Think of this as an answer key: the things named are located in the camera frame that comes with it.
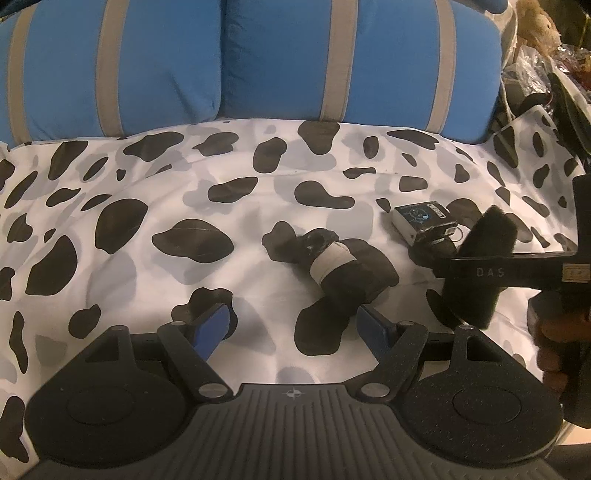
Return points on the pile of dark clothes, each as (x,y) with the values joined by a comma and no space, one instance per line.
(549,78)

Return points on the black fuzzy cloth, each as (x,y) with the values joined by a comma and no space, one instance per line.
(487,230)

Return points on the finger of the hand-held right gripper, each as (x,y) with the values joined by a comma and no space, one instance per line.
(489,272)

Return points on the person's right hand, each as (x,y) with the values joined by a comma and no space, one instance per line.
(551,350)

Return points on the brown plush toy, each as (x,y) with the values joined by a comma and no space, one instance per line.
(535,23)

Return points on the black socks white band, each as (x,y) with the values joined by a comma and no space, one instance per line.
(344,272)

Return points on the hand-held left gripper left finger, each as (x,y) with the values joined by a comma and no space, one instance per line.
(213,325)

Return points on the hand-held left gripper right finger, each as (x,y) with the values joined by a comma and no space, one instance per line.
(369,325)

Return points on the cow print blanket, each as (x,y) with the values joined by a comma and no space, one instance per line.
(138,258)

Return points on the small white and black box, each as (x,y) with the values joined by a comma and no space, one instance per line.
(422,219)

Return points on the blue pillow with grey stripes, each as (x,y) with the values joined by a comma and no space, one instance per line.
(152,60)
(383,60)

